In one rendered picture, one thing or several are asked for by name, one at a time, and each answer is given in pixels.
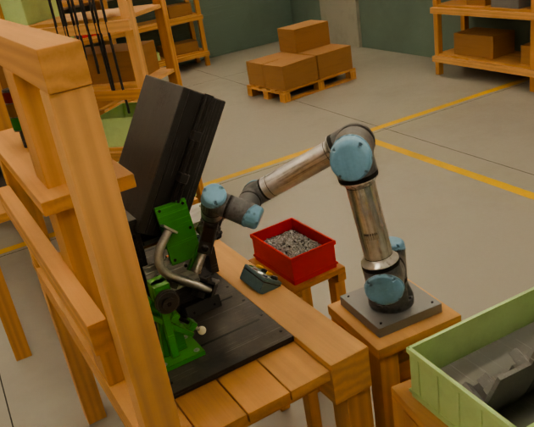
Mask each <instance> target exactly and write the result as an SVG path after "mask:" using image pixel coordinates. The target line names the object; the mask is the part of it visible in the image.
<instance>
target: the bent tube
mask: <svg viewBox="0 0 534 427"><path fill-rule="evenodd" d="M160 227H162V228H164V231H163V233H162V235H161V236H160V238H159V241H158V243H157V246H156V247H155V250H154V263H155V266H156V269H157V271H158V272H159V273H160V274H161V275H162V276H163V277H164V278H165V279H166V280H170V281H173V282H175V283H177V284H180V285H183V286H187V287H190V288H192V289H194V290H197V291H201V292H204V293H207V294H210V293H211V291H212V286H209V285H206V284H204V283H202V282H199V281H196V280H193V279H190V278H187V277H185V276H182V275H180V274H176V273H173V272H171V271H169V270H168V269H167V268H166V266H165V265H164V260H163V253H164V249H165V247H166V245H167V243H168V241H169V239H170V237H171V234H172V233H176V234H178V231H176V230H173V229H171V228H170V227H168V226H166V225H160Z"/></svg>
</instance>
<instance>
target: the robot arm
mask: <svg viewBox="0 0 534 427"><path fill-rule="evenodd" d="M374 149H375V136H374V134H373V132H372V131H371V129H370V128H369V127H368V126H366V125H363V124H360V123H350V124H347V125H344V126H343V127H341V128H340V129H338V130H336V131H334V132H333V133H331V134H330V135H328V136H327V137H326V138H325V141H324V142H322V143H321V144H319V145H318V146H316V147H314V148H312V149H310V150H308V151H307V152H305V153H303V154H302V155H300V156H298V157H296V158H295V159H293V160H291V161H290V162H288V163H286V164H284V165H282V166H281V167H280V168H278V169H275V170H274V171H272V172H270V173H268V174H267V175H265V176H263V177H262V178H260V179H258V180H250V181H249V182H248V183H247V184H246V185H245V186H244V188H243V190H242V193H241V194H240V196H239V197H235V196H233V195H231V194H229V193H226V191H225V188H224V187H223V186H222V185H220V184H216V183H212V184H209V185H207V186H205V187H204V188H203V192H202V195H201V204H199V207H200V208H201V219H200V220H201V221H200V222H198V225H197V226H196V232H197V233H198V234H199V235H200V236H201V237H200V241H199V244H198V249H197V252H199V253H202V254H206V255H211V253H212V250H213V246H214V241H215V240H218V239H220V238H221V237H222V234H223V231H222V230H221V224H222V221H223V220H224V218H225V219H228V220H230V221H233V222H235V223H238V224H240V225H242V226H243V227H248V228H250V229H253V230H254V229H256V228H257V227H258V225H259V222H260V220H261V218H262V215H263V212H264V209H263V208H262V207H260V206H261V204H263V203H264V202H267V201H269V200H270V199H272V198H273V197H276V196H278V195H280V194H281V193H282V192H284V191H287V190H288V189H290V188H292V187H294V186H296V185H297V184H299V183H301V182H303V181H305V180H307V179H308V178H310V177H312V176H314V175H316V174H318V173H319V172H321V171H322V170H324V169H327V168H329V167H330V166H331V169H332V171H333V172H334V174H335V175H336V176H337V178H338V182H339V184H340V185H341V186H344V187H346V190H347V194H348V199H349V202H350V206H351V209H352V212H353V218H354V222H355V224H356V228H357V232H358V234H359V240H360V244H361V247H362V250H363V254H364V257H363V259H362V260H361V267H362V270H363V273H364V279H365V283H364V291H365V294H366V296H367V297H368V303H369V305H370V307H371V308H372V309H374V310H375V311H377V312H379V313H401V312H403V311H405V310H407V309H409V308H411V307H412V305H413V304H414V293H413V291H412V289H411V287H410V285H409V282H408V278H407V265H406V252H405V249H406V247H405V243H404V241H403V240H402V239H401V238H398V237H396V236H389V235H388V232H387V226H386V222H385V219H384V215H383V212H382V208H381V202H380V198H379V195H378V191H377V188H376V184H375V178H376V177H377V175H378V174H379V173H378V169H377V165H376V161H375V155H374Z"/></svg>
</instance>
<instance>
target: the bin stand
mask: <svg viewBox="0 0 534 427"><path fill-rule="evenodd" d="M248 261H249V262H251V263H252V264H254V265H255V266H256V265H257V264H258V265H261V266H263V267H264V269H267V270H268V272H271V273H272V274H273V275H275V276H277V277H278V280H279V281H280V282H281V284H282V285H283V286H285V287H286V288H287V289H288V290H290V291H291V292H293V293H294V294H296V295H297V296H298V297H300V298H301V299H303V300H304V301H305V302H306V303H308V304H309V305H311V306H312V307H314V306H313V300H312V293H311V286H314V285H316V284H319V283H320V282H322V281H324V280H328V279H329V280H328V282H329V289H330V295H331V303H334V302H337V301H340V296H342V295H344V294H346V286H345V279H346V272H345V271H346V270H345V266H344V265H342V264H340V263H337V266H336V267H335V268H334V269H330V270H328V271H326V272H325V273H323V274H319V275H317V276H315V277H314V278H312V279H309V280H306V281H304V282H303V283H300V284H298V285H296V286H295V285H293V284H292V283H290V282H289V281H287V280H285V279H284V278H282V277H281V276H279V275H278V274H277V273H275V272H274V271H273V270H271V269H269V268H268V267H266V266H265V265H263V264H262V263H261V262H259V261H258V260H256V258H251V259H249V260H248ZM318 392H320V391H319V390H316V391H313V392H312V393H310V394H308V395H307V396H304V397H303V405H304V410H305V416H306V421H307V426H308V427H322V422H321V416H320V405H319V399H318ZM289 407H290V404H289V405H287V406H286V407H284V408H282V409H280V410H281V411H282V412H283V411H285V410H287V409H288V408H289Z"/></svg>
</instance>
